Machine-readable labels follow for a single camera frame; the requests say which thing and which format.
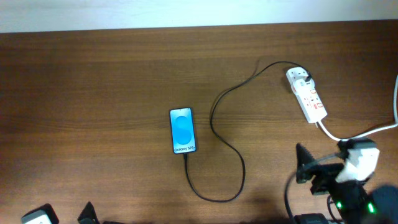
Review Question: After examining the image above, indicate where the blue screen Galaxy smartphone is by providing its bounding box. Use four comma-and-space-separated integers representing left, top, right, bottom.
169, 108, 197, 154

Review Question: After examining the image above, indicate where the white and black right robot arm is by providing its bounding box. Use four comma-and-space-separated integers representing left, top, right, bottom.
284, 138, 397, 223

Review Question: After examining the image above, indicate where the white power strip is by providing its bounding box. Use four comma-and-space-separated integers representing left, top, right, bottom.
286, 67, 327, 123

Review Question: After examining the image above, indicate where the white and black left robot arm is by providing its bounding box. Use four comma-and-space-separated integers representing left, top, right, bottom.
21, 202, 101, 224

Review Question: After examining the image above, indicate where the thick white power cord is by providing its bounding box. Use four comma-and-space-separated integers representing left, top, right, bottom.
315, 74, 398, 142

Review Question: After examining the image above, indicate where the thin black charging cable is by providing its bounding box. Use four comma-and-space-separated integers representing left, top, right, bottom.
182, 60, 313, 203

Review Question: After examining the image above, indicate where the white charger plug adapter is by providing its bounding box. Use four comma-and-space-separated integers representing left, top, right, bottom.
291, 78, 315, 96

